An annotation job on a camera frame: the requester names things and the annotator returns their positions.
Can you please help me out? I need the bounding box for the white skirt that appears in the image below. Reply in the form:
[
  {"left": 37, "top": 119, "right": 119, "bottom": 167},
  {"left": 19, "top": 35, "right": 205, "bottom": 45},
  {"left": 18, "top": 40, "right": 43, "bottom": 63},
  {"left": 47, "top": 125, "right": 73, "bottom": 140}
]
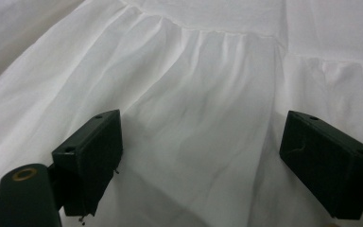
[{"left": 0, "top": 0, "right": 363, "bottom": 227}]

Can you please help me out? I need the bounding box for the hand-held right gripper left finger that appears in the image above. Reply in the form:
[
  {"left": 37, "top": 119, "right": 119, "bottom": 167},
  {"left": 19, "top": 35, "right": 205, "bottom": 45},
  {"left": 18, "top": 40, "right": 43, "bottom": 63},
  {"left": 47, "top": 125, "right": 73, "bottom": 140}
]
[{"left": 51, "top": 109, "right": 124, "bottom": 218}]

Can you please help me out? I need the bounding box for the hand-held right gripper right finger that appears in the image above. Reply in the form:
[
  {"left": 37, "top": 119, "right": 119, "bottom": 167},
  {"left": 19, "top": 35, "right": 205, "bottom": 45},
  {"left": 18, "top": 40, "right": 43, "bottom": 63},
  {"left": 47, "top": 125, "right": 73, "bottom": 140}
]
[{"left": 278, "top": 110, "right": 363, "bottom": 220}]

